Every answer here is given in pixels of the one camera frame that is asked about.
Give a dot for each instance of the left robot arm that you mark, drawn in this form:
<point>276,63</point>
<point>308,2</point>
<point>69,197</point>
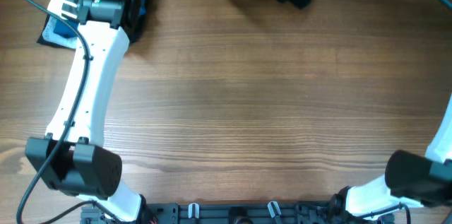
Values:
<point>71,158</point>

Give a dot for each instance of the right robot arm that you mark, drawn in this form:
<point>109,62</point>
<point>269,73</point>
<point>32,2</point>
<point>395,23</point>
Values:
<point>409,181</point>

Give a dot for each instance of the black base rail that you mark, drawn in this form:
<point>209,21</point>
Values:
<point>302,212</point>

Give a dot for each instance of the blue folded garment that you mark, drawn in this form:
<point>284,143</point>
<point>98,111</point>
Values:
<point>60,33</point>

